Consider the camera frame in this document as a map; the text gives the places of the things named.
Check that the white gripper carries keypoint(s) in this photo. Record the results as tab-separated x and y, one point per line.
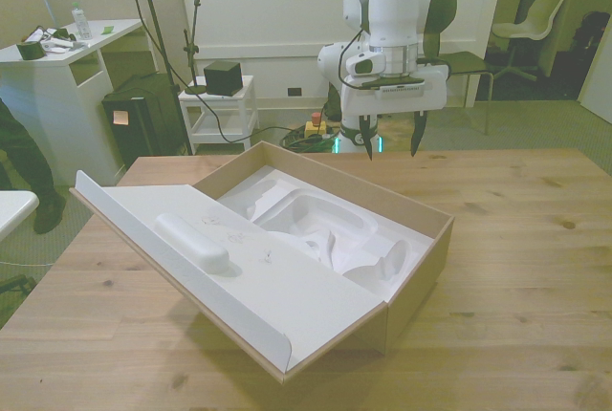
432	91

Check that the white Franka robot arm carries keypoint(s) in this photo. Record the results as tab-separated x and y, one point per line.
392	5

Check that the white moulded box insert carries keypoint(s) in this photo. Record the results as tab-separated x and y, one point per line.
306	210

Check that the brown cardboard box with lid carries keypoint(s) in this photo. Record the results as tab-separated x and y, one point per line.
411	296

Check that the yellow emergency stop button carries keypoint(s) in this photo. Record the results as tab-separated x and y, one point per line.
315	126

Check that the dark shell chair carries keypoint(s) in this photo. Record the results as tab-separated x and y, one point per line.
466	63

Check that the small white side table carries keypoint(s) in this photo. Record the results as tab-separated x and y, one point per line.
248	95

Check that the black cube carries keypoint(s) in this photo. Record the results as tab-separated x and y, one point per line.
222	79

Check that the white swivel chair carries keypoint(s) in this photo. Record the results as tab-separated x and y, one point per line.
540	14

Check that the dark bag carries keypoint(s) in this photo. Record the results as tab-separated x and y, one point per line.
590	43

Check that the black microphone stand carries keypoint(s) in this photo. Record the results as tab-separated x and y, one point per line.
194	38

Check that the black tripod stand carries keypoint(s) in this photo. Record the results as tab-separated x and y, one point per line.
165	50

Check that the black cabinet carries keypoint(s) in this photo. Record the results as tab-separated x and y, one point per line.
143	129

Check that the orange sticky note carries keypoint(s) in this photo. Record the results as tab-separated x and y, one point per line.
120	117

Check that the green sticky note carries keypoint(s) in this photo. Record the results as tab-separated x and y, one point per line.
108	29

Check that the clear plastic bottle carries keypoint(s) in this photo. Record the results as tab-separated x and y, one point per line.
81	21

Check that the white counter desk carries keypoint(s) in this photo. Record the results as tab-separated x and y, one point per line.
52	95

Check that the dark shoe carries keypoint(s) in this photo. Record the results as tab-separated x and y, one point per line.
50	215

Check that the white round-edged table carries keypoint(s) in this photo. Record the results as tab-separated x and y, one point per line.
14	208

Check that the black stand foot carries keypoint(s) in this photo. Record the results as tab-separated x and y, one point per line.
14	284

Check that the white wrist camera with mount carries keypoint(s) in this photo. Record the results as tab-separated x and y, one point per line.
365	66

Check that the black wall outlet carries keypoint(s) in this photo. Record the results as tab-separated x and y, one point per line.
294	92

